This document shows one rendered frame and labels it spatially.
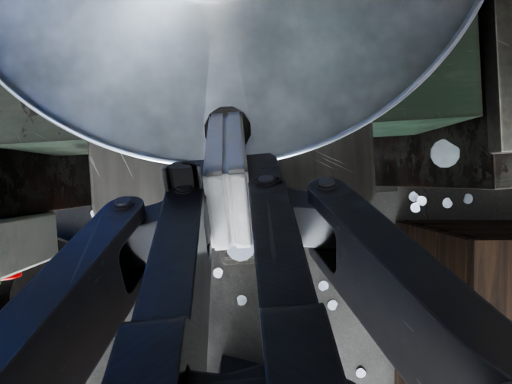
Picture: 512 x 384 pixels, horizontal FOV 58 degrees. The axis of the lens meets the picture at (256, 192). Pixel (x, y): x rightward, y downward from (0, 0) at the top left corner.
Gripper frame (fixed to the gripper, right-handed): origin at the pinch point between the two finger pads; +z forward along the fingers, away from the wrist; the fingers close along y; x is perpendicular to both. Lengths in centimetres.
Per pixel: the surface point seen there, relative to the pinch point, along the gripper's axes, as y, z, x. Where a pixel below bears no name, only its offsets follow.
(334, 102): 5.3, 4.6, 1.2
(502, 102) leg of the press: 21.5, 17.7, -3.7
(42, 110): -8.7, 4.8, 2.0
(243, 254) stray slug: 0.0, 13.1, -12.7
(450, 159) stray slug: 16.8, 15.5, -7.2
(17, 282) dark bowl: -50, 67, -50
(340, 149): 5.4, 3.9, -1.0
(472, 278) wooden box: 32, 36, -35
